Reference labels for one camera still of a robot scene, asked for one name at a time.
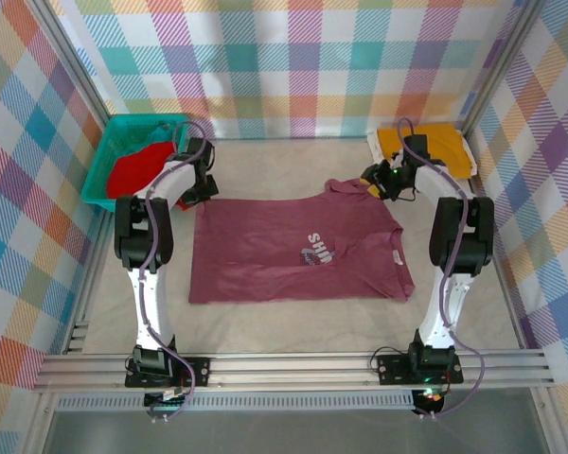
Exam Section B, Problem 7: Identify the maroon t-shirt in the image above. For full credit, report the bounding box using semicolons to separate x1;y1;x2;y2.
187;178;417;305

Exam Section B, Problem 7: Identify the mustard yellow folded t-shirt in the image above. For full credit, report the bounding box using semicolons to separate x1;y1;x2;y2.
376;123;470;179

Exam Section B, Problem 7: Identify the teal t-shirt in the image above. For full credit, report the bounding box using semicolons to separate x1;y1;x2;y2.
146;123;179;143

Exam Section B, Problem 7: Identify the red t-shirt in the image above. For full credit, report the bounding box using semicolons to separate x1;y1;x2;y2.
106;141;196;212

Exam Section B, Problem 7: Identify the teal plastic basket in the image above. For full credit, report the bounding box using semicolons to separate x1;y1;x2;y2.
80;114;191;213

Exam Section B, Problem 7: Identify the left electronics board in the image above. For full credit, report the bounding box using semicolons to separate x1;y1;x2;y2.
143;387;193;411

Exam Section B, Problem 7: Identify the electronics board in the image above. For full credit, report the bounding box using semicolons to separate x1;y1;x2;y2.
143;387;193;411
412;387;449;416

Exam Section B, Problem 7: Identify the right electronics board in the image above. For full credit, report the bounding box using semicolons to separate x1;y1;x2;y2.
412;387;449;416

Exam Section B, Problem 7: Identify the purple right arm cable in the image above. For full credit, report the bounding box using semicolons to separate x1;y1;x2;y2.
396;117;485;420

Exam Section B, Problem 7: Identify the aluminium right frame post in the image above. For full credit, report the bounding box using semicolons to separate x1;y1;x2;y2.
459;0;546;139

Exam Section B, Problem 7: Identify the aluminium frame post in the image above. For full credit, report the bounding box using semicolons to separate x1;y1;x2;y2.
459;0;546;139
26;0;111;123

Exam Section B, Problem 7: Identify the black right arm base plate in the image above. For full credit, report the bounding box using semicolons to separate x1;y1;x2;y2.
376;353;465;386

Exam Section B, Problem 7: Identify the aluminium left frame post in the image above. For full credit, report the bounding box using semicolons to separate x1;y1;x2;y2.
26;0;111;123

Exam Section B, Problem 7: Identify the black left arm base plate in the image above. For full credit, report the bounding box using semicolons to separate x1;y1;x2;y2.
125;357;211;389

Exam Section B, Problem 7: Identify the aluminium frame rail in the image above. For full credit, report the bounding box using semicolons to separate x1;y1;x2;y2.
31;348;556;394

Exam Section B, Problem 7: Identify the slotted grey cable duct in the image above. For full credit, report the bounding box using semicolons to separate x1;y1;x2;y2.
55;392;416;412

